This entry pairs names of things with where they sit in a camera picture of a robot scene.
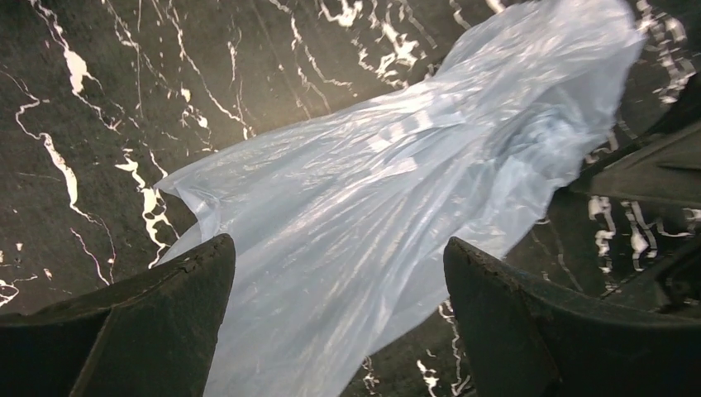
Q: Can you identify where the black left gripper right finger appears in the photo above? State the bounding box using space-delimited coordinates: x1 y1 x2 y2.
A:
443 237 700 396

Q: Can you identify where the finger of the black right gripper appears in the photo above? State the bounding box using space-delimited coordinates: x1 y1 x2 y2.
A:
569 74 700 208
601 236 700 318

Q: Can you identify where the translucent blue plastic bag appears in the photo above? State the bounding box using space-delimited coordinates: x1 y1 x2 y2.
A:
157 1 645 396

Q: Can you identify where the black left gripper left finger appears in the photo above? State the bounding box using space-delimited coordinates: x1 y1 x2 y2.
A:
1 234 236 396

